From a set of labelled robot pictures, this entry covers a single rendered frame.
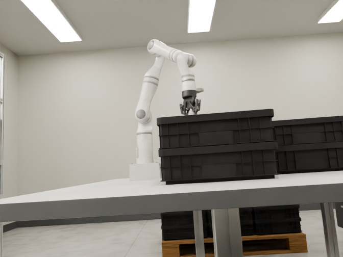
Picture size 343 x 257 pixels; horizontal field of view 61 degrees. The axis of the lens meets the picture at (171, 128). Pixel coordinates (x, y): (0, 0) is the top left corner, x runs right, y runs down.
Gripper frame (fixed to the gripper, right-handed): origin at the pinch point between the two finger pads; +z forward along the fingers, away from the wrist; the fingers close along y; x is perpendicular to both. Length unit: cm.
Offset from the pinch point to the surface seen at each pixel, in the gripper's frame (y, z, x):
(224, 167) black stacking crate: 43, 25, -28
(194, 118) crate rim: 37, 8, -34
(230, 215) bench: 61, 36, -49
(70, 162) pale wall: -352, 7, 73
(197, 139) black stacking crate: 36, 16, -33
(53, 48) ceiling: -351, -177, 47
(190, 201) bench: 59, 32, -59
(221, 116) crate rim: 43, 8, -28
